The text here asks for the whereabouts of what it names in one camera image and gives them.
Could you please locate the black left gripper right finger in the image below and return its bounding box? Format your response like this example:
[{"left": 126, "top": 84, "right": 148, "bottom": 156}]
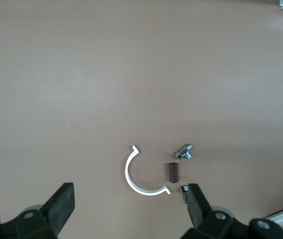
[{"left": 178, "top": 183, "right": 283, "bottom": 239}]

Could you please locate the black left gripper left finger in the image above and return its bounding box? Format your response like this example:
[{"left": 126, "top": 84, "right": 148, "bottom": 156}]
[{"left": 0, "top": 182, "right": 75, "bottom": 239}]

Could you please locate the brown cylindrical capacitor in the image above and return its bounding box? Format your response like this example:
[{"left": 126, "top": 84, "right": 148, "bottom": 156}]
[{"left": 165, "top": 162, "right": 179, "bottom": 184}]

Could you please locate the chrome tee pipe fitting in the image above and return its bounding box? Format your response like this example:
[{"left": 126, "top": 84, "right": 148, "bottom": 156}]
[{"left": 174, "top": 143, "right": 192, "bottom": 160}]

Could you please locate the black square switch white cap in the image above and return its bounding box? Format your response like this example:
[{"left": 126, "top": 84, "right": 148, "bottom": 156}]
[{"left": 181, "top": 184, "right": 190, "bottom": 204}]

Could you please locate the white half ring clamp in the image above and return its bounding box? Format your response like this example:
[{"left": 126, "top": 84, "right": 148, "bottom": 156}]
[{"left": 125, "top": 144, "right": 171, "bottom": 196}]

